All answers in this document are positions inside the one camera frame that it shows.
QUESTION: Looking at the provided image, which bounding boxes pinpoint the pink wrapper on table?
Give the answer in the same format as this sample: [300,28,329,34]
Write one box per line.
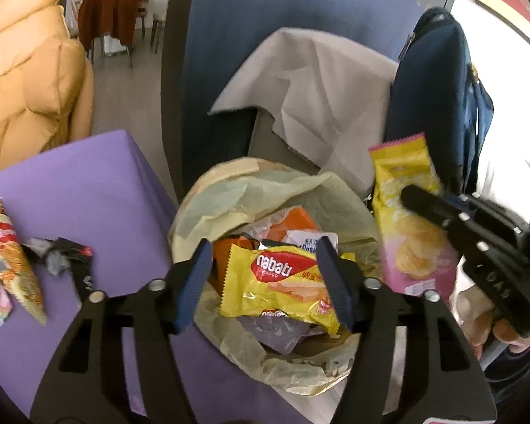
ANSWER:
[0,283,13,326]

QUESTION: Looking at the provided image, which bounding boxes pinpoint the purple tablecloth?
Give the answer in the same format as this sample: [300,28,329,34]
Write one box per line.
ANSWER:
[0,128,302,424]

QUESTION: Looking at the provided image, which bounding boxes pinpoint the grey cloth on chair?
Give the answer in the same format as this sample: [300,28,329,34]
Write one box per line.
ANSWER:
[210,28,398,195]

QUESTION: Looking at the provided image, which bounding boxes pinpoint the yellow pink chips bag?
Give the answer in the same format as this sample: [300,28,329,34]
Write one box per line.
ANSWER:
[370,133,459,301]

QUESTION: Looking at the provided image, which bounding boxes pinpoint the pink kleenex tissue pack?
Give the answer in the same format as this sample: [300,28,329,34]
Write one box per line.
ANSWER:
[282,230,338,254]

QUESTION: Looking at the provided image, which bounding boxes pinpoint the gold floral crumpled wrapper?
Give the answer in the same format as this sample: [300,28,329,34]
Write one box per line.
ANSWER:
[0,197,47,325]

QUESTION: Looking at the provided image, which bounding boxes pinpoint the tan leather armchair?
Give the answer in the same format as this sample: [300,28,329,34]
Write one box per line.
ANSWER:
[0,0,94,172]

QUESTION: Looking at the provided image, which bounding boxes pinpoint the green trash bag bin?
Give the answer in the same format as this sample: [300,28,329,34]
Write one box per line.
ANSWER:
[168,158,382,396]

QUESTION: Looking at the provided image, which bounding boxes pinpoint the blue partition panel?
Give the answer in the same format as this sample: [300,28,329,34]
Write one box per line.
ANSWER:
[160,0,454,197]

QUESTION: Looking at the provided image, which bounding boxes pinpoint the lilac yogurt lid wrapper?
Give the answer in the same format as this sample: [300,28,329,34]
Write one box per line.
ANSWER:
[237,313,325,355]

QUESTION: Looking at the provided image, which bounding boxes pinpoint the orange snack bag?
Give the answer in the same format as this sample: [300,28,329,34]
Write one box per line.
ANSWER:
[208,206,320,294]

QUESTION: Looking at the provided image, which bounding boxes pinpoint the right bare hand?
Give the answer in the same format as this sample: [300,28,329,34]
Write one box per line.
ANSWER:
[455,286,530,360]

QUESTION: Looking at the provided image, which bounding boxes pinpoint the navy blue jacket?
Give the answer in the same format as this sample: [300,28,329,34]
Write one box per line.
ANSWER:
[384,7,494,194]

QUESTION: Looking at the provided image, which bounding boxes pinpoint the chair with brown cloth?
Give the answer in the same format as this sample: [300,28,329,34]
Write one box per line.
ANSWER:
[77,0,149,68]

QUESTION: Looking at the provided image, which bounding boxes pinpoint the black crumpled wrapper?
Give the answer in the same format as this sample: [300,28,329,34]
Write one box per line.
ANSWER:
[22,237,94,304]

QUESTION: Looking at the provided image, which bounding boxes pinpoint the yellow nabati wafer bag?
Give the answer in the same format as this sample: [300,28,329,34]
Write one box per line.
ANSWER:
[220,245,340,335]

